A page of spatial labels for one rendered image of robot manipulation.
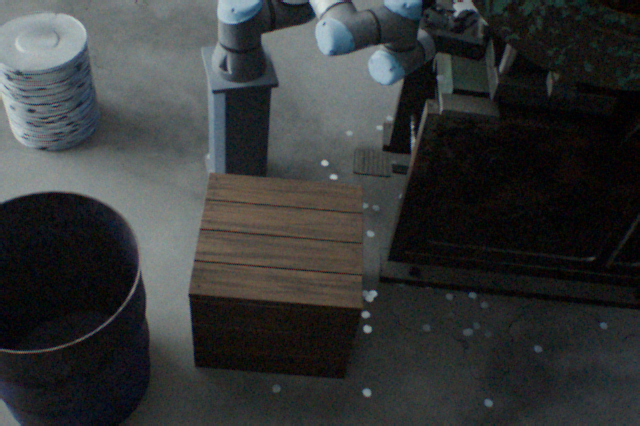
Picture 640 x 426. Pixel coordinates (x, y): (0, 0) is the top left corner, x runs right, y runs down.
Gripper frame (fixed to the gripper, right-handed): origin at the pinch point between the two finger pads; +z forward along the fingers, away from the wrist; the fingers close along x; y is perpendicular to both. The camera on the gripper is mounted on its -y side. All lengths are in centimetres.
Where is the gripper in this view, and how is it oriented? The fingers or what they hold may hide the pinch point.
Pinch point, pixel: (479, 16)
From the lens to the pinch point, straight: 185.3
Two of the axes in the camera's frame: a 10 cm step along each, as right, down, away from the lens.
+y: -7.4, -5.6, 3.7
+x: -1.2, 6.5, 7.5
